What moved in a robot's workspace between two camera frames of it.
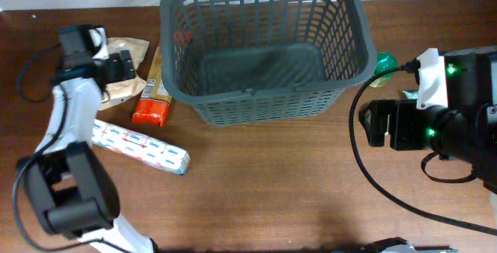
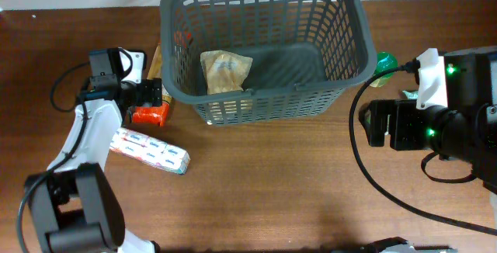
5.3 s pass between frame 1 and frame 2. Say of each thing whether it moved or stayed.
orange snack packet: stayed
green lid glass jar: stayed
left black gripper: moved
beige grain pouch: moved
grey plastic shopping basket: stayed
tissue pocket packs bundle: stayed
